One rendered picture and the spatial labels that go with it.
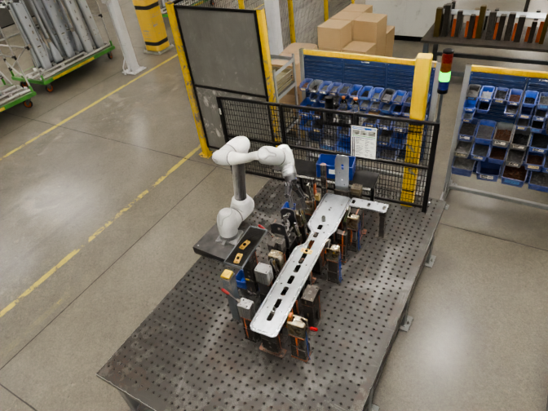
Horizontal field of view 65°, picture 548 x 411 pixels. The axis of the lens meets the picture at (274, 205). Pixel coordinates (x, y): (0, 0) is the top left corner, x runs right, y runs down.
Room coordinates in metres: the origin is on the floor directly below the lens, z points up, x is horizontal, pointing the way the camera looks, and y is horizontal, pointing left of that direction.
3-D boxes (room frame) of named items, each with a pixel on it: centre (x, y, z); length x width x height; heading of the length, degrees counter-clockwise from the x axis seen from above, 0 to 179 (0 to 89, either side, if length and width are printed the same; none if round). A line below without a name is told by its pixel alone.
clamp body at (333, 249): (2.07, -0.36, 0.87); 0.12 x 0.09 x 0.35; 59
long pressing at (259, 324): (2.08, -0.18, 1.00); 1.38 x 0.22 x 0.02; 149
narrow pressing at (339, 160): (2.73, -0.56, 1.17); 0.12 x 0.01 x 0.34; 59
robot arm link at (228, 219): (2.63, 0.39, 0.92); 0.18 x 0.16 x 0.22; 142
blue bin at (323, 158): (2.93, -0.56, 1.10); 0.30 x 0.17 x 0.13; 67
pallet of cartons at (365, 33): (6.88, -1.70, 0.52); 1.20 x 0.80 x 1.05; 142
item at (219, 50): (4.83, 0.33, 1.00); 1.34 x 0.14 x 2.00; 55
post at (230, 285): (1.85, 0.36, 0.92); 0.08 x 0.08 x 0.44; 59
